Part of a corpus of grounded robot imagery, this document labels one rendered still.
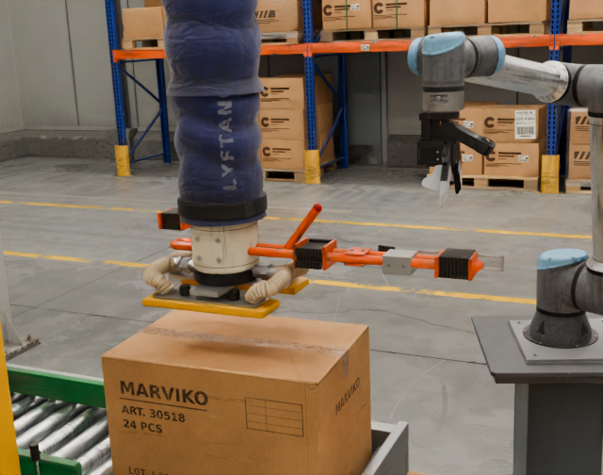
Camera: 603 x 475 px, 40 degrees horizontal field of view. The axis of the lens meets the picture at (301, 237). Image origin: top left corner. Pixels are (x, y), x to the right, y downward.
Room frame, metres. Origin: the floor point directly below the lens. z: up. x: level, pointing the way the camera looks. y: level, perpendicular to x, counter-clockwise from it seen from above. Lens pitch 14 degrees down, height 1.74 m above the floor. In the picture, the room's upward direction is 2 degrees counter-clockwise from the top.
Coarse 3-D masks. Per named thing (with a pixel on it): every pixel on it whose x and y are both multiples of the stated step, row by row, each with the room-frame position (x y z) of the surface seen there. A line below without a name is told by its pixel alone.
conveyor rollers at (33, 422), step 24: (24, 408) 2.60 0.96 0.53; (48, 408) 2.58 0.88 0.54; (72, 408) 2.56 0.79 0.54; (96, 408) 2.55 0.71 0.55; (24, 432) 2.40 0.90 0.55; (48, 432) 2.44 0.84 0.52; (72, 432) 2.41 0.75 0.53; (96, 432) 2.39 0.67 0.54; (72, 456) 2.27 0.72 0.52; (96, 456) 2.24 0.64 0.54
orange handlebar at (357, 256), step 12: (180, 240) 2.12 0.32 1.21; (252, 252) 2.00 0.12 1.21; (264, 252) 1.98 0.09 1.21; (276, 252) 1.97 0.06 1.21; (288, 252) 1.96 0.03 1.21; (336, 252) 1.95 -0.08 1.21; (348, 252) 1.91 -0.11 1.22; (360, 252) 1.90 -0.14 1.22; (372, 252) 1.92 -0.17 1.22; (384, 252) 1.91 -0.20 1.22; (348, 264) 1.90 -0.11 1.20; (360, 264) 1.89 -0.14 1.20; (372, 264) 1.88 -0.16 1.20; (420, 264) 1.83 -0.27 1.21; (432, 264) 1.81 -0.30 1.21; (480, 264) 1.79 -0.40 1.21
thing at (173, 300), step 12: (180, 288) 1.99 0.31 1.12; (144, 300) 1.99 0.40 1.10; (156, 300) 1.98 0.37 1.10; (168, 300) 1.98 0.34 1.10; (180, 300) 1.97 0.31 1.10; (192, 300) 1.96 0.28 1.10; (204, 300) 1.95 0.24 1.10; (216, 300) 1.95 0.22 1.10; (228, 300) 1.94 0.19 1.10; (240, 300) 1.94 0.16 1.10; (264, 300) 1.93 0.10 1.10; (276, 300) 1.95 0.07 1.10; (204, 312) 1.93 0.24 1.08; (216, 312) 1.91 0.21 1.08; (228, 312) 1.90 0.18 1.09; (240, 312) 1.88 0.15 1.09; (252, 312) 1.87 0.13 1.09; (264, 312) 1.87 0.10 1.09
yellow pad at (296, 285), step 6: (186, 282) 2.16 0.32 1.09; (192, 282) 2.16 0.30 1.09; (294, 282) 2.09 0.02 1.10; (300, 282) 2.09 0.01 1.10; (306, 282) 2.11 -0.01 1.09; (240, 288) 2.10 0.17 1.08; (246, 288) 2.09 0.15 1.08; (288, 288) 2.04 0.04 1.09; (294, 288) 2.04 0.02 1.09; (300, 288) 2.07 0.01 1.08; (294, 294) 2.04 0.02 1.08
